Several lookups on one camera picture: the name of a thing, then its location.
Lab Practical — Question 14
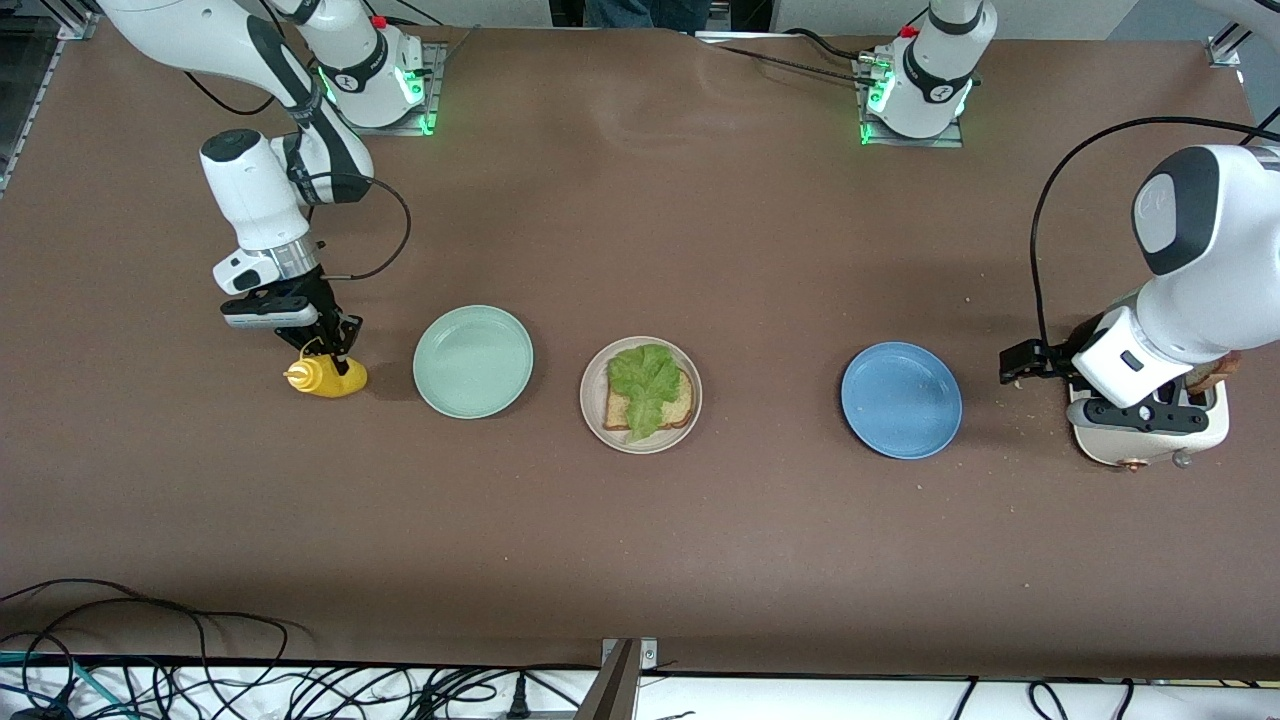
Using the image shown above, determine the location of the yellow mustard squeeze bottle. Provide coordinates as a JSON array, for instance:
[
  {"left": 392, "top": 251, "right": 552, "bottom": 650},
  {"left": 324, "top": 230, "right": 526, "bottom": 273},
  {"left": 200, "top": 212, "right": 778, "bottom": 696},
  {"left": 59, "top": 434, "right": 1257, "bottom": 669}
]
[{"left": 284, "top": 338, "right": 369, "bottom": 399}]

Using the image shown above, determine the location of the toasted bread slice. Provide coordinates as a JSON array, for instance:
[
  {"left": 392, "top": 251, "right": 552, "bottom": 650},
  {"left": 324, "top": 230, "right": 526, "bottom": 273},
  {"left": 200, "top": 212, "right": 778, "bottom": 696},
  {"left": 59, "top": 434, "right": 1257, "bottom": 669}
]
[
  {"left": 1185, "top": 352, "right": 1244, "bottom": 394},
  {"left": 602, "top": 368, "right": 696, "bottom": 433}
]

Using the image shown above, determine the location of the green lettuce leaf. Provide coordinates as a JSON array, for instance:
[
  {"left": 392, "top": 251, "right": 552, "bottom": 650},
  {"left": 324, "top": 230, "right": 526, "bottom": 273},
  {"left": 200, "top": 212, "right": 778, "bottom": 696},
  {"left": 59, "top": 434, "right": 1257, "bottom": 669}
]
[{"left": 607, "top": 343, "right": 683, "bottom": 443}]

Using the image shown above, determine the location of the pale green plate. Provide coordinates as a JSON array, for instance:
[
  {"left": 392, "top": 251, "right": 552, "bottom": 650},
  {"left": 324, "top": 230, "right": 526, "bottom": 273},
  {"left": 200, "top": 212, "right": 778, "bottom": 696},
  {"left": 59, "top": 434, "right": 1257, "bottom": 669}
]
[{"left": 412, "top": 304, "right": 535, "bottom": 420}]

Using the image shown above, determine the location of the blue plate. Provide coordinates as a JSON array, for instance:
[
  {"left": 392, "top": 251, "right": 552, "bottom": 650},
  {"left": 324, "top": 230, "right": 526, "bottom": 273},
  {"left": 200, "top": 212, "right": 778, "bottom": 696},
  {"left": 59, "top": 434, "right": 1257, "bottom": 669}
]
[{"left": 840, "top": 342, "right": 964, "bottom": 461}]

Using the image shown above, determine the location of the beige plate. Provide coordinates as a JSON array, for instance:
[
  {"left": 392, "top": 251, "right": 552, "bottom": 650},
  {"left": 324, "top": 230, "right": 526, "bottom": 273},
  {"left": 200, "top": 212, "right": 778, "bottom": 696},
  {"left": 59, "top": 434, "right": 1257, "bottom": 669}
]
[{"left": 579, "top": 336, "right": 703, "bottom": 456}]

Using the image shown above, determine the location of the white toaster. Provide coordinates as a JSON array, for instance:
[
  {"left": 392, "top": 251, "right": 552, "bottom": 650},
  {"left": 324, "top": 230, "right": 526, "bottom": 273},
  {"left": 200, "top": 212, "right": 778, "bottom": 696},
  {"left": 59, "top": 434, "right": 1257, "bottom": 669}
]
[{"left": 1066, "top": 372, "right": 1231, "bottom": 471}]

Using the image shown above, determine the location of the aluminium profile bar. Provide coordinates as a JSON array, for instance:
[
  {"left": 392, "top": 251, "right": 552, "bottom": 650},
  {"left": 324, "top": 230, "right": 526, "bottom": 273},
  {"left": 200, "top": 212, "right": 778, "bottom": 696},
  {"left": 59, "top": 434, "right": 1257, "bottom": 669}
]
[{"left": 575, "top": 637, "right": 659, "bottom": 720}]

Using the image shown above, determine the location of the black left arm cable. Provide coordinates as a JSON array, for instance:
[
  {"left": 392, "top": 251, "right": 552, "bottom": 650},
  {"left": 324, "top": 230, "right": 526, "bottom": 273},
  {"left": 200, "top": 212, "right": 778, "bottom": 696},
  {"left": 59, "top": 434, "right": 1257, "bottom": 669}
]
[{"left": 1029, "top": 115, "right": 1280, "bottom": 351}]

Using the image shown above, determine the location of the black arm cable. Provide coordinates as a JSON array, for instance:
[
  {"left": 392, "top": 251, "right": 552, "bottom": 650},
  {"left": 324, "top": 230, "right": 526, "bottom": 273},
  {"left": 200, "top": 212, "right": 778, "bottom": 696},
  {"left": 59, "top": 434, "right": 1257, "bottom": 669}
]
[
  {"left": 183, "top": 70, "right": 413, "bottom": 281},
  {"left": 1029, "top": 115, "right": 1280, "bottom": 351}
]

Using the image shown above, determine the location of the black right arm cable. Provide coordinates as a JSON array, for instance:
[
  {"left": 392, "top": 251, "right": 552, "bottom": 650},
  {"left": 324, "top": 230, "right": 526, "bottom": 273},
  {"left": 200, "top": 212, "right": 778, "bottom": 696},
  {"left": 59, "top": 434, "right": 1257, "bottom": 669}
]
[{"left": 183, "top": 70, "right": 413, "bottom": 281}]

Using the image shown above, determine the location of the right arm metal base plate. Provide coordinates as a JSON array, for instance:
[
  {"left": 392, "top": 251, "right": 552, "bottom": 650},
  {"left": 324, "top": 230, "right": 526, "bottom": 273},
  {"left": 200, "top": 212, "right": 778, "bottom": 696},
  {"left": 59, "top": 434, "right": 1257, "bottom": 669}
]
[{"left": 330, "top": 40, "right": 449, "bottom": 137}]

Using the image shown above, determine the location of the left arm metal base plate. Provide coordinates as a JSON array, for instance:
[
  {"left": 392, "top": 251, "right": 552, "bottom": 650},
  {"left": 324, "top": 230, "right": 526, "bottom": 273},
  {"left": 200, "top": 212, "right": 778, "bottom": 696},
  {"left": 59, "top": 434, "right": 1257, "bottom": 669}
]
[{"left": 855, "top": 55, "right": 966, "bottom": 149}]

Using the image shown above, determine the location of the aluminium frame corner bracket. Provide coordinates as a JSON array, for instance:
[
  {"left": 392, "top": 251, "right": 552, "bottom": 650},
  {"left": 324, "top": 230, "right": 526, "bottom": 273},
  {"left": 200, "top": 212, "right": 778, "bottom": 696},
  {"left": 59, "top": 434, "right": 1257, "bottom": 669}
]
[{"left": 1205, "top": 0, "right": 1280, "bottom": 69}]

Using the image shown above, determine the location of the long black cable loop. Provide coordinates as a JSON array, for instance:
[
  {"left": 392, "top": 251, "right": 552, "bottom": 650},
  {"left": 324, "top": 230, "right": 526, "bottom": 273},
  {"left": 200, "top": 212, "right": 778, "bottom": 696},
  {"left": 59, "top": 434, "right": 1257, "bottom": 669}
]
[{"left": 0, "top": 578, "right": 301, "bottom": 720}]

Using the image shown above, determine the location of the aluminium frame rack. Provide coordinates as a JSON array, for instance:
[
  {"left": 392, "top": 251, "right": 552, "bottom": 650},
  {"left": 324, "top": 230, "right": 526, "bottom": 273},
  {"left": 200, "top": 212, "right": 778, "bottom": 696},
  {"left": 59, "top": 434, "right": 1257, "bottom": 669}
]
[{"left": 0, "top": 0, "right": 106, "bottom": 196}]

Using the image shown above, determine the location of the black braided cable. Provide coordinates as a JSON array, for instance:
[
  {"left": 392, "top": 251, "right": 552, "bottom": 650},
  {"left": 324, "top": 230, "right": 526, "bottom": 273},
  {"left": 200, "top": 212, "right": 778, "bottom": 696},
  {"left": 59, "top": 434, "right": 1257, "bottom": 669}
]
[{"left": 715, "top": 30, "right": 881, "bottom": 86}]

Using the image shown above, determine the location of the teal cable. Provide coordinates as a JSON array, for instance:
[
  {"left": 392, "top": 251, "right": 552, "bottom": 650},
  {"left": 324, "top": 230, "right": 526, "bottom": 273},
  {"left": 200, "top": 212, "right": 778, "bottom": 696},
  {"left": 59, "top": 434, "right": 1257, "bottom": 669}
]
[{"left": 0, "top": 650, "right": 131, "bottom": 720}]

